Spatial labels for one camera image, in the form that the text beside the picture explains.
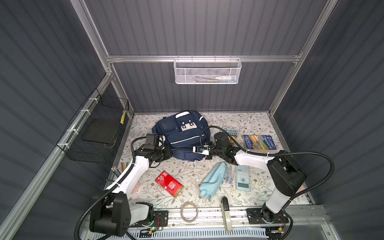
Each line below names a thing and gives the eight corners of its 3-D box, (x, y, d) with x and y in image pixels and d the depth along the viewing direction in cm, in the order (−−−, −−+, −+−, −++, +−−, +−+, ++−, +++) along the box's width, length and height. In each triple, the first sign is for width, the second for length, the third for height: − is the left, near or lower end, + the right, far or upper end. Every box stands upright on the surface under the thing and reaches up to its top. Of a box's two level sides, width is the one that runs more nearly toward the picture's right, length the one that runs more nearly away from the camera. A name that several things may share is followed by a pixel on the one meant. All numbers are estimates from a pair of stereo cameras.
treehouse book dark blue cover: (246, 149, 101) (248, 147, 98) (243, 137, 107) (244, 134, 105) (273, 149, 101) (275, 147, 98) (269, 137, 107) (270, 134, 105)
